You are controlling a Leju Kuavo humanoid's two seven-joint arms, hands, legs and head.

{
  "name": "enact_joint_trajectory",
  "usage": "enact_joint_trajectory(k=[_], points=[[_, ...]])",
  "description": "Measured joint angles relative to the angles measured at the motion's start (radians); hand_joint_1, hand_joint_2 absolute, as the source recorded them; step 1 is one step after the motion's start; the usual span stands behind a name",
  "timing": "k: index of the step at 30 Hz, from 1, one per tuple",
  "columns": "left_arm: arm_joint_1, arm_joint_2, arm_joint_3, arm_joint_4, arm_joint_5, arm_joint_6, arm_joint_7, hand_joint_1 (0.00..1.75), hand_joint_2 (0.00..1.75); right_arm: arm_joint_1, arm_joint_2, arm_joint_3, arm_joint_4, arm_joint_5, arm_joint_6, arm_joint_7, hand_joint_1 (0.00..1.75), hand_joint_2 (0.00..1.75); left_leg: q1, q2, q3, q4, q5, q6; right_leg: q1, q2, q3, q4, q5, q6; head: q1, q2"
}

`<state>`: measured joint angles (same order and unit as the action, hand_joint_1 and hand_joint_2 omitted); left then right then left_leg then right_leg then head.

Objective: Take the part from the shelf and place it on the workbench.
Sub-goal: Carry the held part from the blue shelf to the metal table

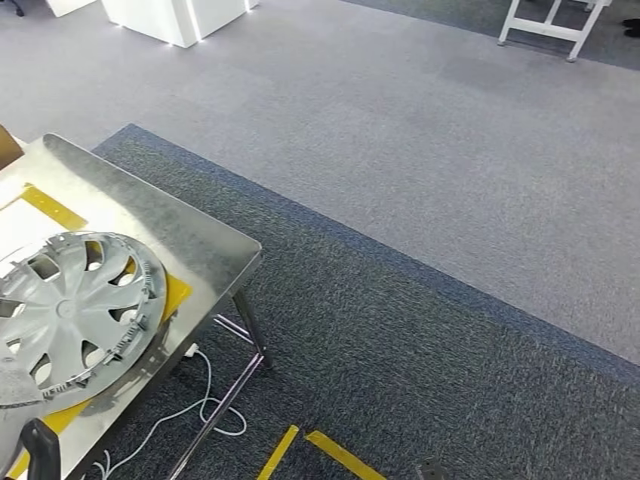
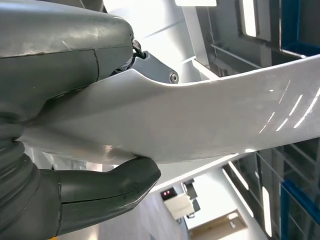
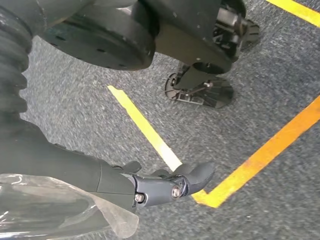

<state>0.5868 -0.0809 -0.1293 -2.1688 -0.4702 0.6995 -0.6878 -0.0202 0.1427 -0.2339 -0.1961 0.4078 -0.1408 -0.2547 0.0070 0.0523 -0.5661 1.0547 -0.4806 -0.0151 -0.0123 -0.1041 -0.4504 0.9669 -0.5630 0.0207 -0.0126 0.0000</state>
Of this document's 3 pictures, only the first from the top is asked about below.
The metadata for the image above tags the grey plastic wheel hubcap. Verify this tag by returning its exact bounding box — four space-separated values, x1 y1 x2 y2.
0 231 168 409

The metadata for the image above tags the large white display stand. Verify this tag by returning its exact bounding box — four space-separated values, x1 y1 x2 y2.
101 0 261 49

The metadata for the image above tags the white frame table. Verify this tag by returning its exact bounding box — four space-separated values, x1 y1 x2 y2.
497 0 614 63

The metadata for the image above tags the small white display stand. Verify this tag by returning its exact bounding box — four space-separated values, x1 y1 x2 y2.
45 0 98 19

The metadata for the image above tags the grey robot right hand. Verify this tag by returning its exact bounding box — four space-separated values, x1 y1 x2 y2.
414 458 451 480

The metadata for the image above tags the yellow tape on workbench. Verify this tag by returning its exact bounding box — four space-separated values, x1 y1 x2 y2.
0 185 193 480

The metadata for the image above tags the white cable under workbench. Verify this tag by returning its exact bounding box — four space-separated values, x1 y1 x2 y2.
92 344 248 480

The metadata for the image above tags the white curved plastic part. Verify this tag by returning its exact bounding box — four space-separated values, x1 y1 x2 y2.
0 357 47 475

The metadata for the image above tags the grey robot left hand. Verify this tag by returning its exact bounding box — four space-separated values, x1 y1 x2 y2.
20 418 62 480

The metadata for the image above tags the stainless steel workbench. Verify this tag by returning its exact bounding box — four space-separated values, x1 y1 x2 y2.
0 132 275 480

